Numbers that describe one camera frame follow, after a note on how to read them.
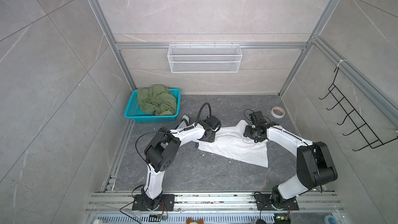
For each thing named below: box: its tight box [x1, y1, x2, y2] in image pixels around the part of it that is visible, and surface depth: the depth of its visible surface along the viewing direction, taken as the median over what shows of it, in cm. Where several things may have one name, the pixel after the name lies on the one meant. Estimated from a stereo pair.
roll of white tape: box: [270, 106, 286, 119], surface depth 112 cm
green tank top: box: [137, 84, 178, 116], surface depth 109 cm
